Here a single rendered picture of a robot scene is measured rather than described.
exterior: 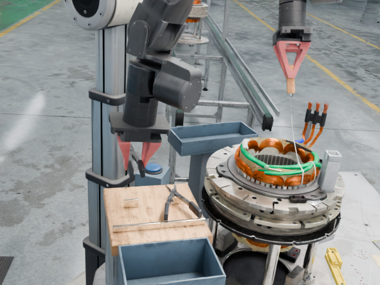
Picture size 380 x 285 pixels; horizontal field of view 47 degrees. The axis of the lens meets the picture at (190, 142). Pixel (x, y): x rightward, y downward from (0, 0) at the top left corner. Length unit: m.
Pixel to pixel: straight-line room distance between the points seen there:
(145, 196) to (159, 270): 0.17
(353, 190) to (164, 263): 1.03
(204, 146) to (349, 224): 0.56
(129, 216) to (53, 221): 1.89
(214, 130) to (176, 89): 0.69
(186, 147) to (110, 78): 0.28
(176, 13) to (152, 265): 0.45
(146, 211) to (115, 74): 0.43
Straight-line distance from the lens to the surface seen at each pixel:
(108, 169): 1.28
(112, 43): 1.16
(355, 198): 1.68
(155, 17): 0.69
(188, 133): 1.32
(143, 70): 0.71
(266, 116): 2.38
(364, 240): 1.47
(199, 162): 1.29
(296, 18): 0.95
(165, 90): 0.68
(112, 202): 0.92
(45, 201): 2.95
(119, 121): 0.76
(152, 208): 0.90
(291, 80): 0.96
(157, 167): 1.10
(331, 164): 0.96
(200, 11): 3.81
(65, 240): 2.59
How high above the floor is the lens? 1.56
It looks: 24 degrees down
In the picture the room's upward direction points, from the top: 5 degrees clockwise
